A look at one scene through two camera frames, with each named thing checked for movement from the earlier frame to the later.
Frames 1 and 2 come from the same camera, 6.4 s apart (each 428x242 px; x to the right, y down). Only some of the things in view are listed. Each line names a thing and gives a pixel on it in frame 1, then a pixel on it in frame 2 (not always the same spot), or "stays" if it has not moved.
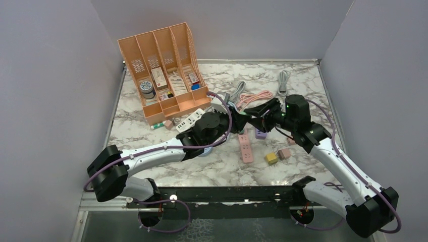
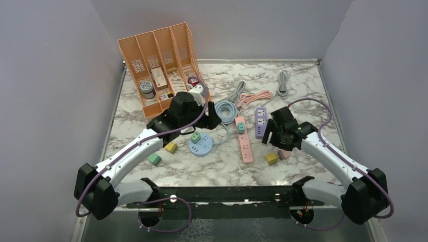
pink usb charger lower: x=284 y=154 stays
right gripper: x=263 y=123 to x=272 y=127
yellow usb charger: x=271 y=159 stays
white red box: x=159 y=78 stays
